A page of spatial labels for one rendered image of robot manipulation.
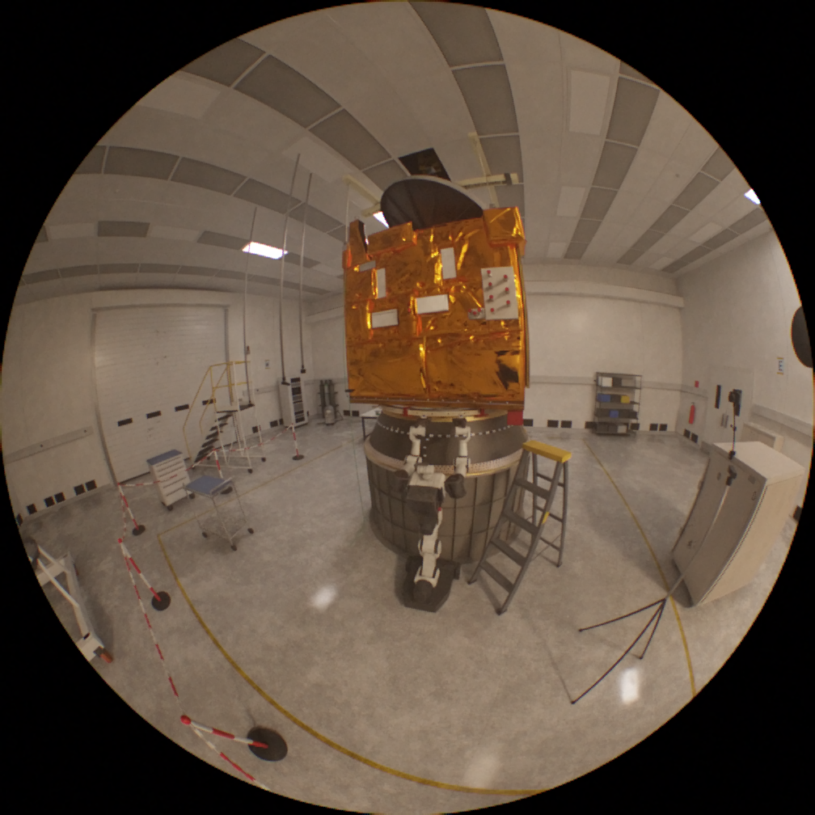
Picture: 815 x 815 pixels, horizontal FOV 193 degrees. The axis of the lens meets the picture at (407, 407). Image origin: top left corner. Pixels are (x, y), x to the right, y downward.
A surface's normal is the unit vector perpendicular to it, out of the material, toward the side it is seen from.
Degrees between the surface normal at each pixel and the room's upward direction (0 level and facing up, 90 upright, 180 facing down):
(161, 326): 90
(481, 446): 62
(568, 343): 90
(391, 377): 88
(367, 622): 0
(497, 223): 87
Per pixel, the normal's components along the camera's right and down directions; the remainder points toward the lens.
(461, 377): -0.48, 0.21
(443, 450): -0.20, -0.29
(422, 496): -0.16, -0.84
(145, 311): 0.91, 0.04
